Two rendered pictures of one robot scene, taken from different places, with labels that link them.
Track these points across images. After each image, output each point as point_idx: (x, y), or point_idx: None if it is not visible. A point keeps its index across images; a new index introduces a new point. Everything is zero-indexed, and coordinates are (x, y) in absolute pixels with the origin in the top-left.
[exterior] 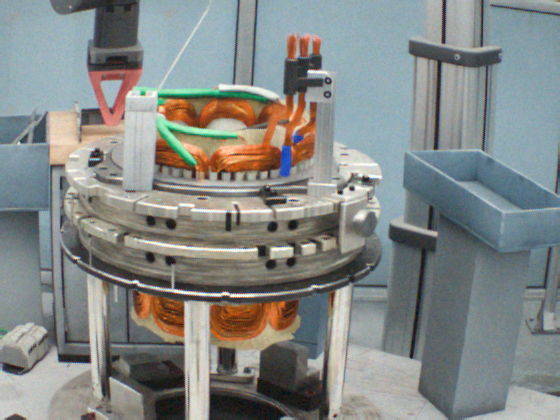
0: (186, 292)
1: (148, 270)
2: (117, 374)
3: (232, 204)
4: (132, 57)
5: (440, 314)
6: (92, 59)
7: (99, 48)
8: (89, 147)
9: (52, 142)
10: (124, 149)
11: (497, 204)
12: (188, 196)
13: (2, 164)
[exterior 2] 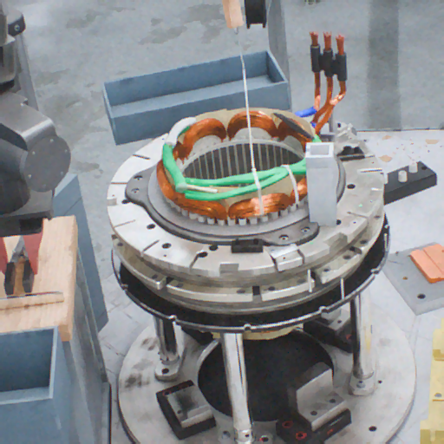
0: (388, 244)
1: (359, 260)
2: (291, 385)
3: (363, 173)
4: (54, 189)
5: None
6: (50, 216)
7: (23, 207)
8: (186, 259)
9: (52, 323)
10: (334, 195)
11: (175, 101)
12: (347, 192)
13: (59, 383)
